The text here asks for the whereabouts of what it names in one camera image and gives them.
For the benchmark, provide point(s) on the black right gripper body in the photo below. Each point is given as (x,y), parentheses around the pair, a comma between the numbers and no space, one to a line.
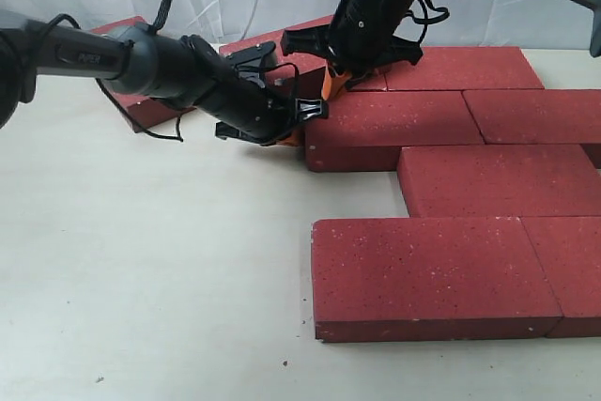
(359,37)

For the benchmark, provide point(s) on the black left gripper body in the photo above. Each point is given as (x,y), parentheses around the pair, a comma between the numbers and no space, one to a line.
(245,108)

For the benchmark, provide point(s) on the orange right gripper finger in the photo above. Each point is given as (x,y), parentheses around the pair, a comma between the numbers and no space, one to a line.
(334,82)

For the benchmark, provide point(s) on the white-flecked red brick chipped corner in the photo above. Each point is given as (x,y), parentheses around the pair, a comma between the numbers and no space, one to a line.
(304,72)

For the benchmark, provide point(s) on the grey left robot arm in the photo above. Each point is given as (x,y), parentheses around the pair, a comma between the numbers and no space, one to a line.
(181,74)

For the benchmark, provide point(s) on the back row left red brick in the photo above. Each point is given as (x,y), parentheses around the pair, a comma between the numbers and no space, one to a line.
(373,81)

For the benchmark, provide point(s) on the back row right red brick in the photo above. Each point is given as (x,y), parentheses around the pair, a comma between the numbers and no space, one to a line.
(462,68)

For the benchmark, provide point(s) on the third row red brick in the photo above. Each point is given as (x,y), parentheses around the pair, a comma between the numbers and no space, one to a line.
(498,181)

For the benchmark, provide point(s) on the second row right red brick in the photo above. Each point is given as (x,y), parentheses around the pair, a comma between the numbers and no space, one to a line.
(538,116)

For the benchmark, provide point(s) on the front row left red brick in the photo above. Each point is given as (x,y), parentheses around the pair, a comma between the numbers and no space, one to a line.
(432,279)

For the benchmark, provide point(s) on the front row right red brick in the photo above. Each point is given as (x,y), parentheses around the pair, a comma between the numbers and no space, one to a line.
(568,249)

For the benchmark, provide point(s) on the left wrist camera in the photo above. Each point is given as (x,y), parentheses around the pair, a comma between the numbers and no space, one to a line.
(253,61)

